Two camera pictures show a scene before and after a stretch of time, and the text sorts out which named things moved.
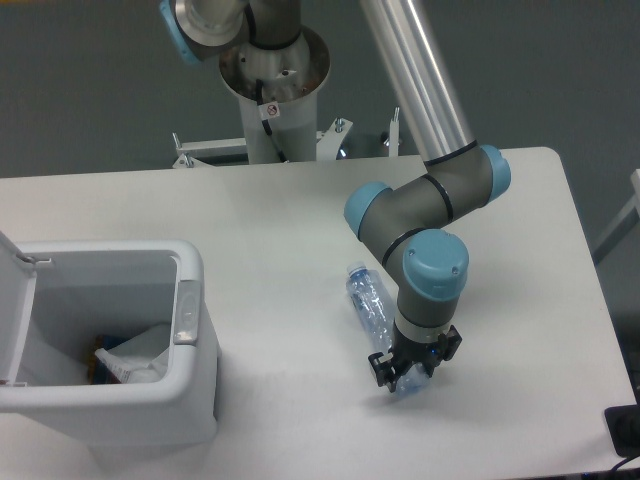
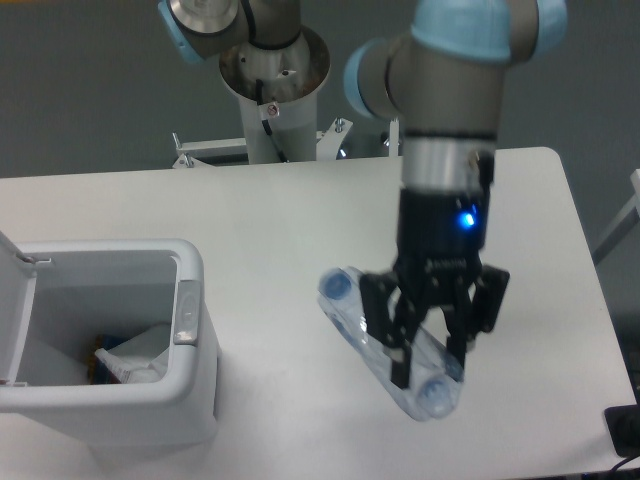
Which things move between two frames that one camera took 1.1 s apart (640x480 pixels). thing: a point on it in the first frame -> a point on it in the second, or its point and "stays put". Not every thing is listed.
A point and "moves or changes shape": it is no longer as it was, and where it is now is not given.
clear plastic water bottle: x=374 y=305 moves or changes shape
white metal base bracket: x=194 y=153 stays put
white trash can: x=58 y=300 stays put
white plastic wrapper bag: x=140 y=358 stays put
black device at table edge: x=624 y=427 stays put
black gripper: x=407 y=352 -> x=441 y=237
